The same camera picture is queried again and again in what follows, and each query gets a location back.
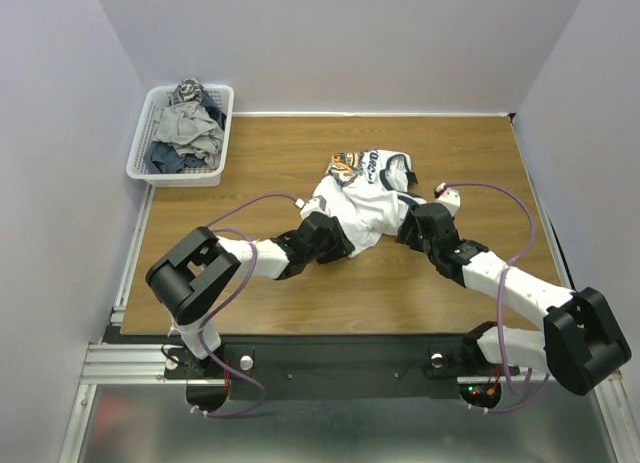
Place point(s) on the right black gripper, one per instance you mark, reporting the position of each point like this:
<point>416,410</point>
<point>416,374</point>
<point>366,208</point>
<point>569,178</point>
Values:
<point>417,225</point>

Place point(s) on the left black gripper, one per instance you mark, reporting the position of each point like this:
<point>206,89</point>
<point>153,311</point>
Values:
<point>340,246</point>

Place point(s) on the white printed tank top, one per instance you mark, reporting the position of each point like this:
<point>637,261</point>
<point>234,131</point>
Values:
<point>369,193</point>

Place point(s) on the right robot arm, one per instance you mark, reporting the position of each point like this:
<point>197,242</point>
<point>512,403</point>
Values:
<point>576,339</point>

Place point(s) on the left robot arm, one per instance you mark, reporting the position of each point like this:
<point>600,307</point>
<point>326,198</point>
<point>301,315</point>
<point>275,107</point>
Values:
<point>204,272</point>

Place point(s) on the grey tank top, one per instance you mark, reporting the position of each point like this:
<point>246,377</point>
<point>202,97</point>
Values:
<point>189,129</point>

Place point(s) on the navy blue tank top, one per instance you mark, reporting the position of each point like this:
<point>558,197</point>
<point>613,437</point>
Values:
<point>160,158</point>

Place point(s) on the patterned dark tank top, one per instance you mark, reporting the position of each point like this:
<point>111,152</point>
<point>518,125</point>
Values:
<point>188,91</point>

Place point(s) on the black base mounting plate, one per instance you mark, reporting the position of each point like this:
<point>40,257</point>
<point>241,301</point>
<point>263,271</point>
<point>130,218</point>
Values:
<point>323,367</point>

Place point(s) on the white plastic basket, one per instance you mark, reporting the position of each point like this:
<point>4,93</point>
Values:
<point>218,100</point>

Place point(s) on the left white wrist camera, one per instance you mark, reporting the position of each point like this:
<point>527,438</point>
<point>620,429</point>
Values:
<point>315,204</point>

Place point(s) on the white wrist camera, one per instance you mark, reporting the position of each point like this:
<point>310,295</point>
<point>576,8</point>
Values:
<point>448,197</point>
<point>315,204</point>

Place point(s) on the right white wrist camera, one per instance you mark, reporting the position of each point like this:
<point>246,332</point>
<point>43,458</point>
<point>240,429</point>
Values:
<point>448,197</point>

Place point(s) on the aluminium frame rail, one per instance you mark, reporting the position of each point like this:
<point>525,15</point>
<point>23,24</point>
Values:
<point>123,364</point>

